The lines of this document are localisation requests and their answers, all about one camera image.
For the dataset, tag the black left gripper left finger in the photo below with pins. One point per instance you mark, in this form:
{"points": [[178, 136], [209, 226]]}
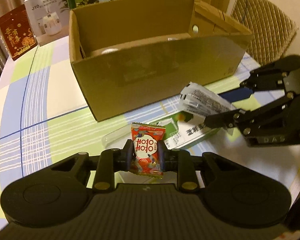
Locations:
{"points": [[109, 162]]}

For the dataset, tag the white humidifier box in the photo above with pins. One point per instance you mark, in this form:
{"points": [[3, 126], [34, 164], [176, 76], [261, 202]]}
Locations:
{"points": [[49, 19]]}

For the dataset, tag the red candy packet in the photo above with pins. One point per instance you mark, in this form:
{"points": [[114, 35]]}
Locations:
{"points": [[146, 160]]}

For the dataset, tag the green white medicine box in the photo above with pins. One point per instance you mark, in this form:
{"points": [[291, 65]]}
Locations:
{"points": [[183, 129]]}

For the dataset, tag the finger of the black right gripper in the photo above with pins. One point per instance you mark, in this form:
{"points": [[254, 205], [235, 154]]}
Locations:
{"points": [[242, 92], [223, 120]]}

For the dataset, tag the brown cardboard box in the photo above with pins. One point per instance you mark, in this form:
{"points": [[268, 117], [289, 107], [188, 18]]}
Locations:
{"points": [[126, 54]]}

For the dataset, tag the clear sachet packets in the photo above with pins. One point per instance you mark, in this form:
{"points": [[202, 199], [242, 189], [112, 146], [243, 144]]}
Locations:
{"points": [[200, 101]]}

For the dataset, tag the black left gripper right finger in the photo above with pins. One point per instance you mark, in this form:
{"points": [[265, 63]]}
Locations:
{"points": [[182, 163]]}

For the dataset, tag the red gift box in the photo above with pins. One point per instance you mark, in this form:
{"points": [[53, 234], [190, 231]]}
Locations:
{"points": [[17, 32]]}

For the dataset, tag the checkered tablecloth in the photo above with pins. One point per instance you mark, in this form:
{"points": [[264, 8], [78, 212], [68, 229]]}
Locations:
{"points": [[44, 119]]}

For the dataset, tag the clear plastic container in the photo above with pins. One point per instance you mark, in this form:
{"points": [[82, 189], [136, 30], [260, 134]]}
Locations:
{"points": [[115, 135]]}

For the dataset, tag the quilted olive chair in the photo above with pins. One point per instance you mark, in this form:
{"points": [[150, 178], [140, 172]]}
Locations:
{"points": [[273, 30]]}

